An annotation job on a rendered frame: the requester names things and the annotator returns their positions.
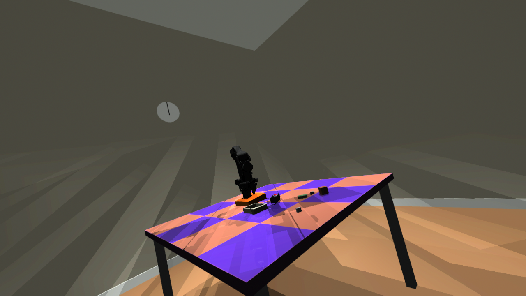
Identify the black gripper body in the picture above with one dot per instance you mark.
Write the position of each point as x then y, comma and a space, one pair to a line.
247, 180

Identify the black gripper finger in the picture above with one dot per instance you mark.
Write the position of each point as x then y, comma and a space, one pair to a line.
248, 190
253, 187

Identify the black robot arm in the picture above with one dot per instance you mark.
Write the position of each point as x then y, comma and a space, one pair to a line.
243, 164

